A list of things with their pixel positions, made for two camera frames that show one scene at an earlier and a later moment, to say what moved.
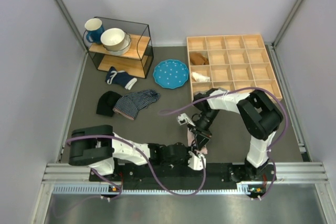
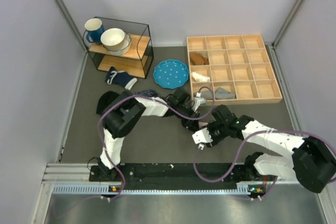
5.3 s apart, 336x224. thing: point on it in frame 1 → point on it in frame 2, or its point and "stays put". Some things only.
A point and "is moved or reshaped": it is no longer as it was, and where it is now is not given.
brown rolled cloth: (197, 59) stays put
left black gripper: (185, 162) → (190, 125)
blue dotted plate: (170, 73) stays put
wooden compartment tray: (238, 62) stays put
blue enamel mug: (95, 29) stays put
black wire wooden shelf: (136, 61) stays put
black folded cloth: (106, 103) stays put
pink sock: (190, 136) is moved or reshaped
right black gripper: (202, 135) → (215, 140)
